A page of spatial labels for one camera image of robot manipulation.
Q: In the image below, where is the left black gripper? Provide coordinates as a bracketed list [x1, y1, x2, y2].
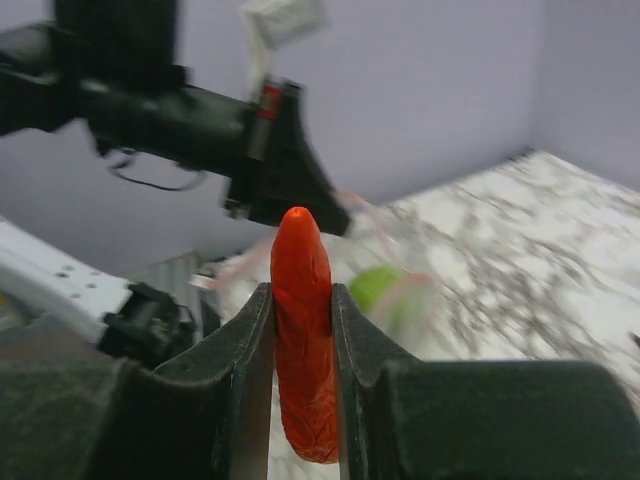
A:
[1, 1, 253, 189]

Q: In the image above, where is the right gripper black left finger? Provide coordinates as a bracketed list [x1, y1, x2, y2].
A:
[1, 283, 274, 479]

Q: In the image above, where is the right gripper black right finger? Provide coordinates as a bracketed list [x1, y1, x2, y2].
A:
[331, 284, 639, 479]

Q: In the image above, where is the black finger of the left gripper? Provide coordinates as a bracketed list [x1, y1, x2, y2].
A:
[224, 79, 350, 235]

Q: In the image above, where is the orange toy carrot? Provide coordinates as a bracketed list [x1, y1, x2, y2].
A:
[270, 207, 339, 464]

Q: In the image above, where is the clear zip top bag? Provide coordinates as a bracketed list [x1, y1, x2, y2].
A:
[199, 189, 441, 351]

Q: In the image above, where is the green cabbage toy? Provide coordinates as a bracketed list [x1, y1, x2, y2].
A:
[348, 266, 405, 318]

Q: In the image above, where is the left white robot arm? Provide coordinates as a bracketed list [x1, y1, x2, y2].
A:
[1, 1, 350, 368]

